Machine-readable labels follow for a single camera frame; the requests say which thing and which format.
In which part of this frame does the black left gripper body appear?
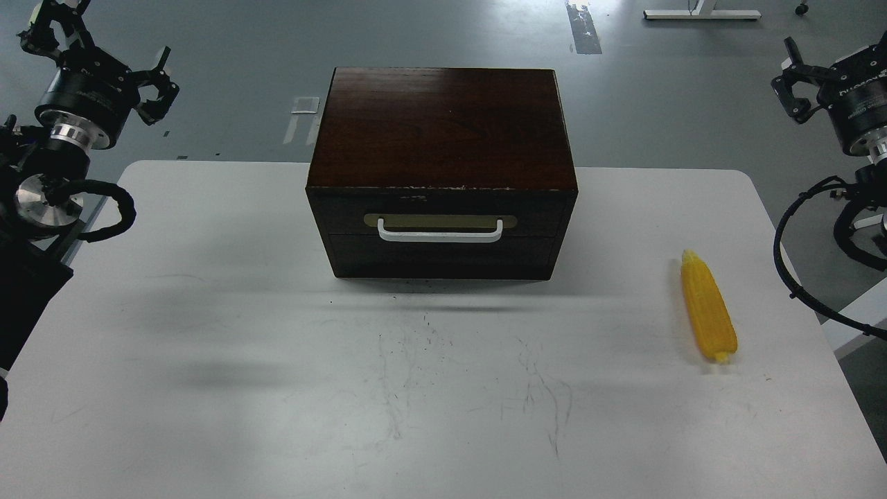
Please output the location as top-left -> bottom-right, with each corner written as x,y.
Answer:
35,49 -> 136,150

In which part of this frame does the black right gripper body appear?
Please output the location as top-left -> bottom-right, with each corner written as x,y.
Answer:
818,45 -> 886,164

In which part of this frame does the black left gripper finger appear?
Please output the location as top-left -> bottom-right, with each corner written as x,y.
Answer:
130,46 -> 180,126
18,1 -> 91,63

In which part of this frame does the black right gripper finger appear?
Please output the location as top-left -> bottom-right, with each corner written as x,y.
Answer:
772,37 -> 832,124

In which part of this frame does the yellow corn cob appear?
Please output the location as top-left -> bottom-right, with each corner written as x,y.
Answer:
679,249 -> 738,365

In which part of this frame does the wooden drawer with white handle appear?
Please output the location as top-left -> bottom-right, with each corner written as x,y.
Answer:
323,213 -> 564,281

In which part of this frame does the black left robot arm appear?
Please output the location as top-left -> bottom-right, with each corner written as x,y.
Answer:
1,1 -> 180,412

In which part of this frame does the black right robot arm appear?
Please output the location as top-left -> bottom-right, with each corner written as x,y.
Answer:
771,37 -> 886,271

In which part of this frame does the dark wooden drawer box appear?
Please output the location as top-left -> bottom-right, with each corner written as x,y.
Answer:
306,67 -> 579,244

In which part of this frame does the white chair base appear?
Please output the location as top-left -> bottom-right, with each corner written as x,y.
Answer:
851,212 -> 886,234

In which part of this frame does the white desk leg base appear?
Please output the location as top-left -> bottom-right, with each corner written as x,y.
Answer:
642,1 -> 762,20

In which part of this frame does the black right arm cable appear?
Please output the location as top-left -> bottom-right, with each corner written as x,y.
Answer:
773,175 -> 887,341

